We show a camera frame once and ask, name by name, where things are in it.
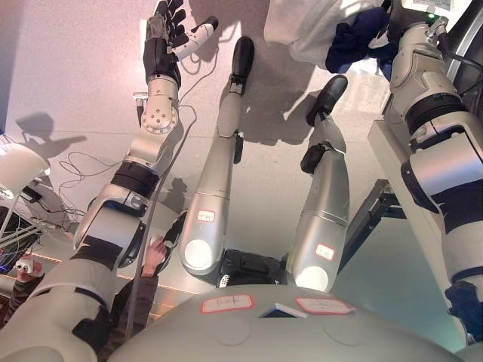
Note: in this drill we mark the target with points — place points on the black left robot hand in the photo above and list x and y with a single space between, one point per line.
162 53

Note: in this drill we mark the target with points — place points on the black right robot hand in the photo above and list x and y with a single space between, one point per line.
394 22

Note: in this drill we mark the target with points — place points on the dark blue garment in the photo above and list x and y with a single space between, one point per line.
347 49

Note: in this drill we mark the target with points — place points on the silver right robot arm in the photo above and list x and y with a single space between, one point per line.
434 124

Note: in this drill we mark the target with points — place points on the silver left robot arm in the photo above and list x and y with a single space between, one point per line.
113 222

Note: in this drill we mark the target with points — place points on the person's dark sleeve forearm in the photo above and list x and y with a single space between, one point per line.
143 298

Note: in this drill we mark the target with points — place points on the white cloth garment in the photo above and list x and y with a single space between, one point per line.
302 30

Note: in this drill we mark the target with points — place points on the silver left robot leg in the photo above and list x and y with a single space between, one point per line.
215 181

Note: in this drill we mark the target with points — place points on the silver robot leg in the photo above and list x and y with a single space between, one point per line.
324 211
215 181

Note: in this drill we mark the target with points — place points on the black and white shoe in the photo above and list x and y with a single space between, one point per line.
175 230

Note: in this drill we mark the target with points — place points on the grey tether pole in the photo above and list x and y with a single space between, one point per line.
145 245

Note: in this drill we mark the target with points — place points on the silver right robot leg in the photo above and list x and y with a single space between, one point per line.
324 211

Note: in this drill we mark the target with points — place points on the person's bare hand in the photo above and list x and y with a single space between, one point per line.
156 256

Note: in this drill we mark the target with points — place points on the black robot waist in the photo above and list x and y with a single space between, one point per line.
249 267

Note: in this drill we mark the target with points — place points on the white handheld controller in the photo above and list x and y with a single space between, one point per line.
25 265

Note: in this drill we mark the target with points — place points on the grey robot torso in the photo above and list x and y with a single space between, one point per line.
279 335

